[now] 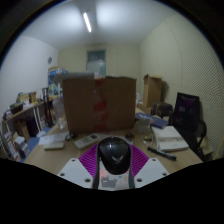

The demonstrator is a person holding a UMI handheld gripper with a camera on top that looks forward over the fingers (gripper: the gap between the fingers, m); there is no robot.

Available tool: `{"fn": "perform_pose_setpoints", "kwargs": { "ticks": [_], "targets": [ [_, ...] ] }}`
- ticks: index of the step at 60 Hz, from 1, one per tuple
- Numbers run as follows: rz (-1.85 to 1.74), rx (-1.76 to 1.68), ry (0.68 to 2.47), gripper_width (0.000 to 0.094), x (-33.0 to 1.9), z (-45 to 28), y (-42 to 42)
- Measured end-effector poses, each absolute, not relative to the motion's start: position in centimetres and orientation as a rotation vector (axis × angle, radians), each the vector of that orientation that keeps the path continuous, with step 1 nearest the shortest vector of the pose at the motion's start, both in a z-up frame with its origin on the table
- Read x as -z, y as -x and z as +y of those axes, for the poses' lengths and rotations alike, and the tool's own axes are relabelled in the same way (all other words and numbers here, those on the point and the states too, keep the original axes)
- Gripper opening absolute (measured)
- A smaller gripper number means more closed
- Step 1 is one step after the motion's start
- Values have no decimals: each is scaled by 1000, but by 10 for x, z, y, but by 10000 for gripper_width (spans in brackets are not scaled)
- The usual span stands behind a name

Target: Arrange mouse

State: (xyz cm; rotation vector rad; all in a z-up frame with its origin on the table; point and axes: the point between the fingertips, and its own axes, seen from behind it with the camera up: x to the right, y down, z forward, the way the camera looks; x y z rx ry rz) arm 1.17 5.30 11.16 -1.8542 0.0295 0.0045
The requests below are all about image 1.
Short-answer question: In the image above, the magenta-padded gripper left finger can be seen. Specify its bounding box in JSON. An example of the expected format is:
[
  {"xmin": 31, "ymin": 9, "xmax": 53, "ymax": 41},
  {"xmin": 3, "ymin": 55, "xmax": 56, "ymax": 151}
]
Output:
[{"xmin": 57, "ymin": 143, "xmax": 101, "ymax": 190}]

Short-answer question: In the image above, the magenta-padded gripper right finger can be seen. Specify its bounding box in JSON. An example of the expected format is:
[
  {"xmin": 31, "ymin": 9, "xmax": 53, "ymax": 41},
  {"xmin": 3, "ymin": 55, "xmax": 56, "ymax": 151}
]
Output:
[{"xmin": 126, "ymin": 143, "xmax": 171, "ymax": 190}]

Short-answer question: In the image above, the black computer mouse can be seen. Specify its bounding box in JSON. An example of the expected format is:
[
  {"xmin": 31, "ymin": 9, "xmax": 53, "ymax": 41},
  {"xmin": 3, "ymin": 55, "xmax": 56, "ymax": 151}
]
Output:
[{"xmin": 97, "ymin": 136, "xmax": 132, "ymax": 176}]

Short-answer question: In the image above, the small white remote control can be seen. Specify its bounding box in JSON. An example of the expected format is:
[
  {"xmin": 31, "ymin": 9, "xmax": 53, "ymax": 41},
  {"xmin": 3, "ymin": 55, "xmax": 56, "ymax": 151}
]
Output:
[{"xmin": 43, "ymin": 141, "xmax": 66, "ymax": 151}]

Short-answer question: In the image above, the white open book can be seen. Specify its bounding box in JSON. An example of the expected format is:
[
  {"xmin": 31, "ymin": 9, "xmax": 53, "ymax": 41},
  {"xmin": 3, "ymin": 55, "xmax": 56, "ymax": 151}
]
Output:
[{"xmin": 151, "ymin": 125, "xmax": 190, "ymax": 153}]

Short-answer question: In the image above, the white paper sheet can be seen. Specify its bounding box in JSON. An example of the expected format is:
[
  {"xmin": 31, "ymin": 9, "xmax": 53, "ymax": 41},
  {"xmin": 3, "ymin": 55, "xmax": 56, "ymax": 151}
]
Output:
[{"xmin": 37, "ymin": 131, "xmax": 69, "ymax": 146}]

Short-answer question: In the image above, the clear glass cup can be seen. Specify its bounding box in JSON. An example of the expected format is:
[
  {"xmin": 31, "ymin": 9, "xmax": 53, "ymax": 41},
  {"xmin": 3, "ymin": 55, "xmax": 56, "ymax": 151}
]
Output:
[{"xmin": 134, "ymin": 118, "xmax": 153, "ymax": 136}]

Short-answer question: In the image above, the blue book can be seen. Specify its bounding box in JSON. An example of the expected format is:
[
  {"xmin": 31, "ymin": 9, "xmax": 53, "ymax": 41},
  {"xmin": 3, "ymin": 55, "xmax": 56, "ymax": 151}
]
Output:
[{"xmin": 134, "ymin": 112, "xmax": 169, "ymax": 130}]

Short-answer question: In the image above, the black office chair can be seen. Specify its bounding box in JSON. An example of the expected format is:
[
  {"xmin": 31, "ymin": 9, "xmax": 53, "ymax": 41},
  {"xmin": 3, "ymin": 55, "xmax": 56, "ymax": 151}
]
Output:
[{"xmin": 168, "ymin": 92, "xmax": 208, "ymax": 162}]

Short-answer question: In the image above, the large brown cardboard box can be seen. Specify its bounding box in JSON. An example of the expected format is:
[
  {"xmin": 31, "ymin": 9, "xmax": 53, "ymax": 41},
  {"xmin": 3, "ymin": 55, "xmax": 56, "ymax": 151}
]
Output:
[{"xmin": 62, "ymin": 75, "xmax": 138, "ymax": 135}]

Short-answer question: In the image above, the cluttered shelf unit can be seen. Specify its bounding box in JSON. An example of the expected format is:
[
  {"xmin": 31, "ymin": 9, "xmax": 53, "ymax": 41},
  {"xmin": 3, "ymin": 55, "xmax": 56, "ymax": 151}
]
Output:
[{"xmin": 0, "ymin": 89, "xmax": 51, "ymax": 162}]

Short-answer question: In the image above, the tall open cardboard box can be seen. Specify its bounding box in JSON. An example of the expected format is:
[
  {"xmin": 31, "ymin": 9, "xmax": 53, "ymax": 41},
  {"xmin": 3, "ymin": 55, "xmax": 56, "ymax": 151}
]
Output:
[{"xmin": 142, "ymin": 73, "xmax": 164, "ymax": 108}]

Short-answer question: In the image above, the blue printed box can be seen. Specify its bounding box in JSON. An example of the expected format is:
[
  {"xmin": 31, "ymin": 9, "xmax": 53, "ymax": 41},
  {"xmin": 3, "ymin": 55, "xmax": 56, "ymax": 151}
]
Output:
[{"xmin": 47, "ymin": 67, "xmax": 69, "ymax": 98}]

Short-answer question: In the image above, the ceiling tube light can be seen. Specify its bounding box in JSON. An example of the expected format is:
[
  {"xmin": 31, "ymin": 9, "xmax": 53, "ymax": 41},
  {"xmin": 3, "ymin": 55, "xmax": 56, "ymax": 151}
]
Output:
[{"xmin": 82, "ymin": 12, "xmax": 93, "ymax": 34}]

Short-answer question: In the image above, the small wall window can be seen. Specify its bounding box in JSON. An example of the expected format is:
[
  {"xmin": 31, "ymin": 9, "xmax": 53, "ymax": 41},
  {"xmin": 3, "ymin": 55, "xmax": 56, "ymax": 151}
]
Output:
[{"xmin": 86, "ymin": 49, "xmax": 107, "ymax": 78}]

